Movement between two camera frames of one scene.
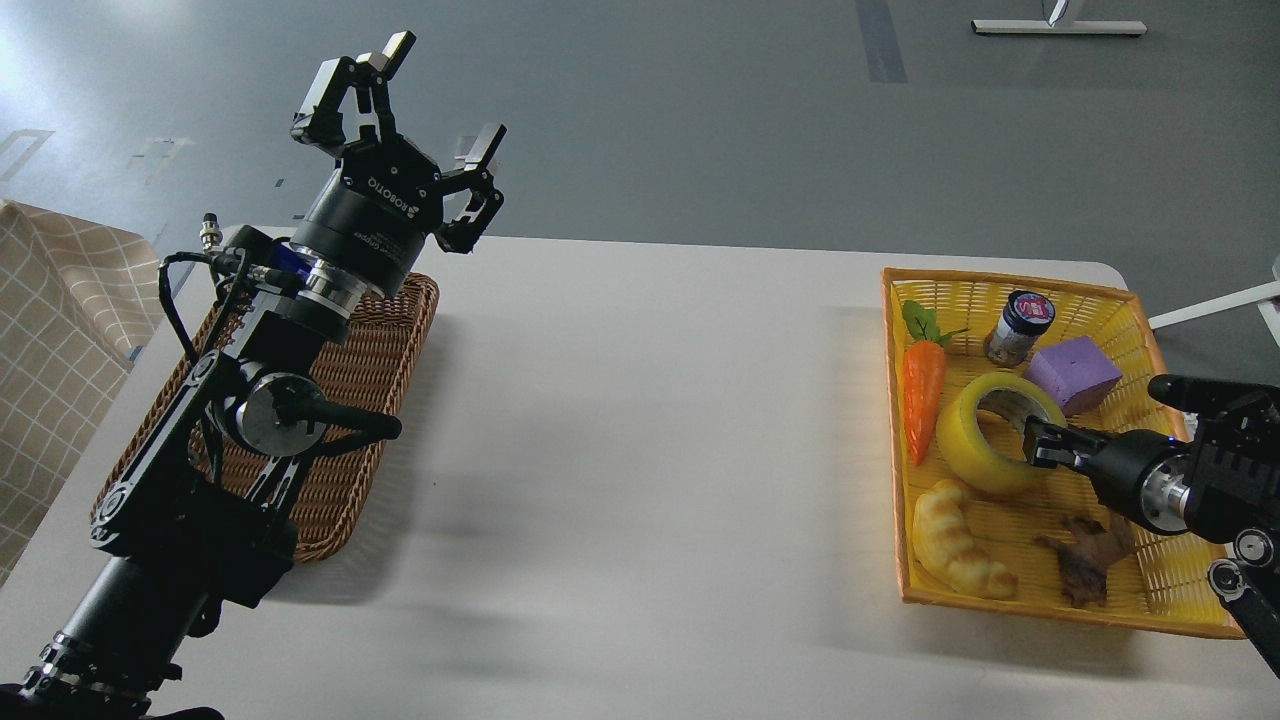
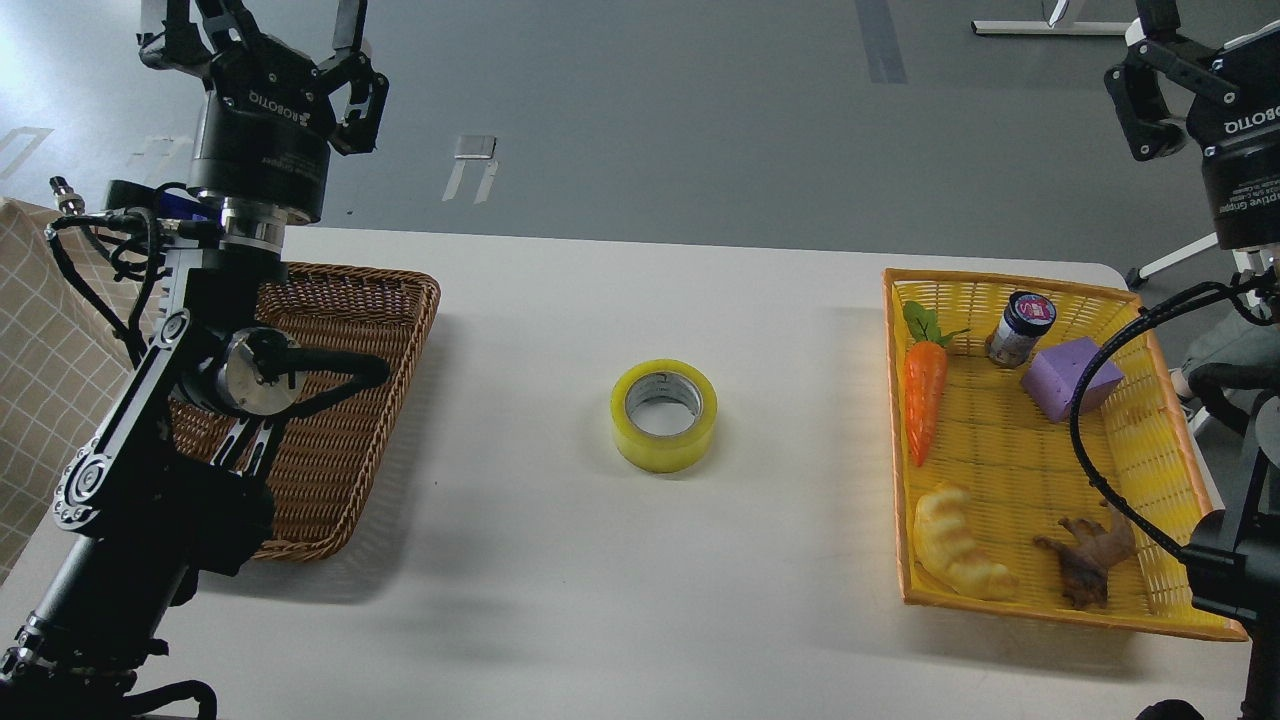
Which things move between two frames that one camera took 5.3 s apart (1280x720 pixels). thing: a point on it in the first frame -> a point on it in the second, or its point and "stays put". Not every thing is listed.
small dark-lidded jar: [1026, 316] stays put
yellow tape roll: [963, 449] -> [663, 415]
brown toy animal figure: [1086, 549] stays put
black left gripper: [374, 219] -> [265, 123]
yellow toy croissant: [945, 543] stays put
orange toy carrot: [924, 370] stays put
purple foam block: [1077, 375] stays put
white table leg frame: [1061, 27] stays put
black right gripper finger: [1047, 446] -> [1135, 85]
